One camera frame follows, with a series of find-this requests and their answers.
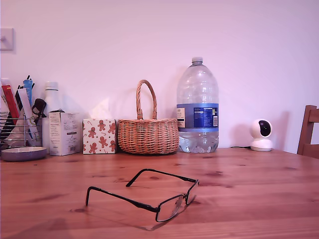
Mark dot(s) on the gingerbread print box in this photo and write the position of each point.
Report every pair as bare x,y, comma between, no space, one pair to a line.
88,144

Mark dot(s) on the small white round camera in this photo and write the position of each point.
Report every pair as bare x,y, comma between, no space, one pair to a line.
259,143

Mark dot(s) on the brown wooden chair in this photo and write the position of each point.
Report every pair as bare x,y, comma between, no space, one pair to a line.
306,147

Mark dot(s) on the white wall switch plate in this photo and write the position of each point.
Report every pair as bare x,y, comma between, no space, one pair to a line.
7,39

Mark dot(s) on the grey round dish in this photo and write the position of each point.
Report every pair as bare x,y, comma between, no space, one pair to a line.
23,154

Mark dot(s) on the white packet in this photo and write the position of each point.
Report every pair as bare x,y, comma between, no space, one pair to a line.
4,81

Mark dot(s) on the black thin-framed glasses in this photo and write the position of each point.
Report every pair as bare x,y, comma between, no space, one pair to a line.
149,206

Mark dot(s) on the tall white bottle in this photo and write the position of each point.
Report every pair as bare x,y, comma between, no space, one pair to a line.
52,99

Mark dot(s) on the large clear water bottle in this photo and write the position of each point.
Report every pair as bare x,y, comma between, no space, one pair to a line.
197,114

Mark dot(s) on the white printed carton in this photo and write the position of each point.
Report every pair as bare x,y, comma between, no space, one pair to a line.
62,134

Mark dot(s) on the black clip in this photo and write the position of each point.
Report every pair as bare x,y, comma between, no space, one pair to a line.
39,103

